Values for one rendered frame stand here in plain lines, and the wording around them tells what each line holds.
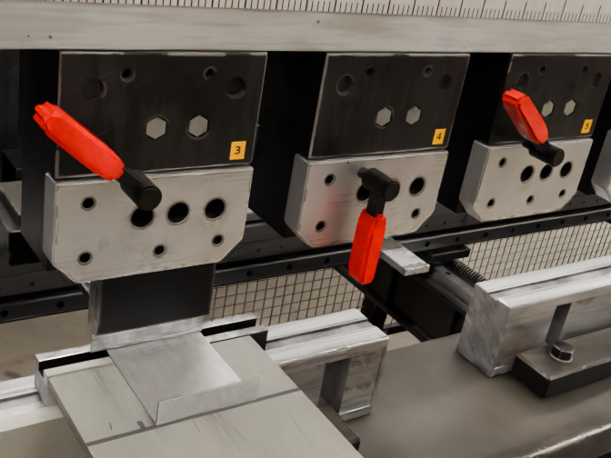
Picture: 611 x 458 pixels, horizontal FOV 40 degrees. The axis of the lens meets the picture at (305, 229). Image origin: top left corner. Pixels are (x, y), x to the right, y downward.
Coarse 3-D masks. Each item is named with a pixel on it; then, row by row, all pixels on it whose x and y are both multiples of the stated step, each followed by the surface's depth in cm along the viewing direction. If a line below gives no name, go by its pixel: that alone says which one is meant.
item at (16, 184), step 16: (0, 192) 84; (16, 192) 84; (0, 208) 83; (16, 208) 81; (0, 224) 81; (16, 224) 80; (0, 240) 82; (16, 240) 80; (16, 256) 80; (32, 256) 81; (80, 288) 77
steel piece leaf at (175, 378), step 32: (128, 352) 69; (160, 352) 69; (192, 352) 70; (128, 384) 65; (160, 384) 65; (192, 384) 66; (224, 384) 67; (256, 384) 65; (160, 416) 61; (192, 416) 63
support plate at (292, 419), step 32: (224, 352) 71; (256, 352) 72; (64, 384) 64; (96, 384) 64; (288, 384) 69; (64, 416) 62; (96, 416) 61; (128, 416) 62; (224, 416) 64; (256, 416) 64; (288, 416) 65; (320, 416) 66; (96, 448) 58; (128, 448) 59; (160, 448) 59; (192, 448) 60; (224, 448) 60; (256, 448) 61; (288, 448) 62; (320, 448) 62; (352, 448) 63
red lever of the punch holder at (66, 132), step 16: (48, 112) 49; (64, 112) 49; (48, 128) 48; (64, 128) 49; (80, 128) 50; (64, 144) 50; (80, 144) 50; (96, 144) 51; (80, 160) 51; (96, 160) 51; (112, 160) 52; (112, 176) 52; (128, 176) 53; (144, 176) 55; (128, 192) 54; (144, 192) 53; (160, 192) 54; (144, 208) 54
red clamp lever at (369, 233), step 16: (368, 176) 67; (384, 176) 66; (384, 192) 66; (368, 208) 68; (368, 224) 68; (384, 224) 68; (368, 240) 68; (352, 256) 70; (368, 256) 69; (352, 272) 70; (368, 272) 69
